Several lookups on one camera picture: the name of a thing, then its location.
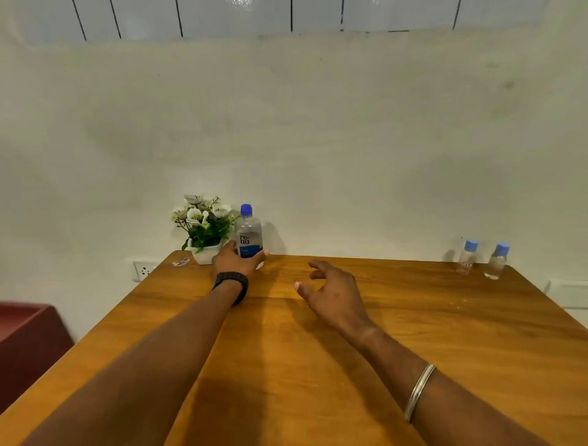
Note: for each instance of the white flowers in white pot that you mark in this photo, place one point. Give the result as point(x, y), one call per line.
point(204, 229)

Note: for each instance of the clear small bottle red label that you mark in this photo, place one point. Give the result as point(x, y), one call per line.
point(465, 264)

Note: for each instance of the small crumpled wrapper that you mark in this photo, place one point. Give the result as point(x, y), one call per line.
point(181, 262)

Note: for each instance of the person's right forearm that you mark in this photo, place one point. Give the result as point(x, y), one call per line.
point(459, 413)

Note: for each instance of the silver bangle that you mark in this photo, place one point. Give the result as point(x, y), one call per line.
point(419, 390)

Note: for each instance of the person's left forearm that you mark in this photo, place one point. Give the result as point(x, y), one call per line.
point(161, 367)

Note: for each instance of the person's left hand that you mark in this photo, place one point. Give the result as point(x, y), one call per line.
point(234, 264)

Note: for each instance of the black wristwatch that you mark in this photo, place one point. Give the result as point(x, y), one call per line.
point(229, 277)

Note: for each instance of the clear plain small bottle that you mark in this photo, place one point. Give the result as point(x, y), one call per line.
point(494, 266)

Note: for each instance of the person's right hand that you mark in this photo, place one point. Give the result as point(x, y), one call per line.
point(337, 301)

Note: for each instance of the dark blue bottle cap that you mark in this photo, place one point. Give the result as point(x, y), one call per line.
point(246, 210)

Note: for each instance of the clear large bottle blue label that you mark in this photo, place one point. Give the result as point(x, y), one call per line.
point(248, 229)

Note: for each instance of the maroon cabinet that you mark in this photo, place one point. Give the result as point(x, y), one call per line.
point(27, 349)

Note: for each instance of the white power socket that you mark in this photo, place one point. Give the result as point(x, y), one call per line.
point(144, 270)

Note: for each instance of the white wall switch plate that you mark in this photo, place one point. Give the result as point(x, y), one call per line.
point(569, 294)

